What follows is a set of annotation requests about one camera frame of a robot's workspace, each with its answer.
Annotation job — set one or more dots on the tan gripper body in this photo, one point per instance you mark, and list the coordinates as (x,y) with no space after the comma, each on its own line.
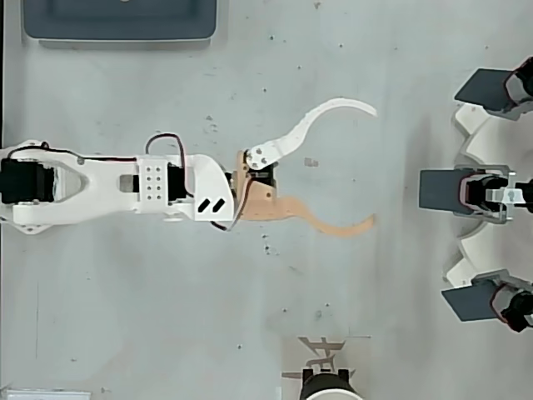
(263,203)

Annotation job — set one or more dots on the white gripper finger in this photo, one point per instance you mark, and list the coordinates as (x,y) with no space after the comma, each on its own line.
(291,137)

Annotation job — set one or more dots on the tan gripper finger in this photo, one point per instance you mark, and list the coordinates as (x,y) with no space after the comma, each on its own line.
(333,231)

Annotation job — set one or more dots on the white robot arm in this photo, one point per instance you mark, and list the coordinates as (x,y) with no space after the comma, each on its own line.
(108,187)

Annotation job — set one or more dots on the printed paper mat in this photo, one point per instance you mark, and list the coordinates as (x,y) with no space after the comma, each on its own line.
(362,354)

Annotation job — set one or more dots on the dark grey flat plate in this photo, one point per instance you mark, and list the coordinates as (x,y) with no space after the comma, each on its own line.
(439,189)
(483,87)
(470,302)

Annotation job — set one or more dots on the white gear-shaped stand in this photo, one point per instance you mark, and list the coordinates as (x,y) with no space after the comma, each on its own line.
(479,133)

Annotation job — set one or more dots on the grey plastic tray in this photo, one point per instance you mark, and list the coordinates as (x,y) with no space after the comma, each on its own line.
(121,18)

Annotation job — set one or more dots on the black motor module with bracket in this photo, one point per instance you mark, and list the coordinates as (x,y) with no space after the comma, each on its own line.
(491,193)

